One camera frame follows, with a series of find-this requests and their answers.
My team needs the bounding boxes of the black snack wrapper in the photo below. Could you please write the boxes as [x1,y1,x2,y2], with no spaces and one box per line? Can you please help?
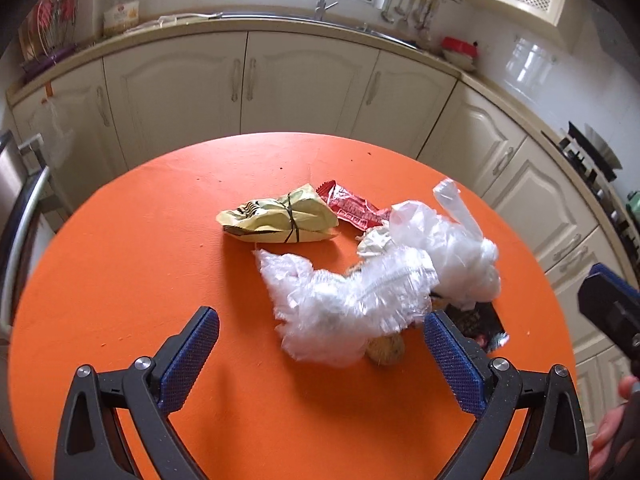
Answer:
[445,302,510,353]

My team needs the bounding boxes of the white plastic bag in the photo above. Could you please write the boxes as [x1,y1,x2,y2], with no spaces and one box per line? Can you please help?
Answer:
[390,178,501,310]

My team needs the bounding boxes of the white paper ball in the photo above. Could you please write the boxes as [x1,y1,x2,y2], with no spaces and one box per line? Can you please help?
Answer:
[357,223,394,259]

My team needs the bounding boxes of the clear plastic bag bundle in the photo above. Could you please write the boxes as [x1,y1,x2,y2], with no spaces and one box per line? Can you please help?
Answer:
[254,246,439,367]

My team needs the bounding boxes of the person's right hand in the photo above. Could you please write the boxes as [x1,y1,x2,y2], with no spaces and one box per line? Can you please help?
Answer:
[589,376,639,479]

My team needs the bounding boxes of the beige countertop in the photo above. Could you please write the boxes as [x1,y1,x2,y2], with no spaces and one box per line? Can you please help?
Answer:
[4,12,640,291]

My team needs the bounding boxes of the green electric cooker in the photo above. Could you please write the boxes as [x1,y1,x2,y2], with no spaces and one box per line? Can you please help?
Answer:
[626,191,640,223]

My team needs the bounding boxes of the black gas stove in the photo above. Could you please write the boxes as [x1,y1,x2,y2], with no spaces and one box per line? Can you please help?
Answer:
[541,122,639,276]

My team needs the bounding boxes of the steel wok pan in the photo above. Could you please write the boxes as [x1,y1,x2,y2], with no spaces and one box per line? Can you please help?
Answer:
[584,124,623,170]

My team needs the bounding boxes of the orange round table cover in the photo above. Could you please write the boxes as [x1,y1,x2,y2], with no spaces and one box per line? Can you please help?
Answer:
[6,131,580,480]

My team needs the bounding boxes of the red snack wrapper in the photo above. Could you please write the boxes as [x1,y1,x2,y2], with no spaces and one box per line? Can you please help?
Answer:
[317,180,390,232]

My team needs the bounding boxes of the red lidded bowl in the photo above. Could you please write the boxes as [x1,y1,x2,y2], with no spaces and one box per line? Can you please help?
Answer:
[440,36,478,73]

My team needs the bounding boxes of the hanging clear plastic bag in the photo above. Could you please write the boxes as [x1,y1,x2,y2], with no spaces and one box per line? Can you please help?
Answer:
[32,98,76,169]

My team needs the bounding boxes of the yellow snack bag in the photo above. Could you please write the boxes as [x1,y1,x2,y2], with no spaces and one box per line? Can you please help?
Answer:
[216,184,340,244]

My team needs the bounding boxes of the cream lower cabinets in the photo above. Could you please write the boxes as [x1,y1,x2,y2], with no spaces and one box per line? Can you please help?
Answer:
[8,29,640,441]

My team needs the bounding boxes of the wooden cutting board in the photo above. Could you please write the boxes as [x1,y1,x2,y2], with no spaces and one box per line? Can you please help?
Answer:
[18,8,42,62]

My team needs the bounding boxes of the large glass jar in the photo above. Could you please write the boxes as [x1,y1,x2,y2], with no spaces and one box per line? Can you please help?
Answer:
[103,0,140,37]

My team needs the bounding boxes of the stainless steel sink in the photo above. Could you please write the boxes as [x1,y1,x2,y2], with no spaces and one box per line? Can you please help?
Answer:
[209,8,419,51]

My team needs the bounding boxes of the wire dish rack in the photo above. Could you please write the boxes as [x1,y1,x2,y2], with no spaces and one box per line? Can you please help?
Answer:
[21,0,78,81]

